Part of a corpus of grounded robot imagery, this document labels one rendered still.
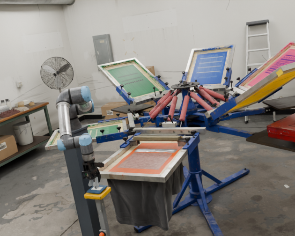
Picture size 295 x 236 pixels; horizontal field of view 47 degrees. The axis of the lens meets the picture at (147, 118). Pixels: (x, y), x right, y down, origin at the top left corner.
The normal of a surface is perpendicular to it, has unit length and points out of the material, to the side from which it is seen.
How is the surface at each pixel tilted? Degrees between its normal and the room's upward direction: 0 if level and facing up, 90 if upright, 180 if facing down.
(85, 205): 90
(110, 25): 90
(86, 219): 90
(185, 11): 90
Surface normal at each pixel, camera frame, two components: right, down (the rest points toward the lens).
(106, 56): -0.40, 0.29
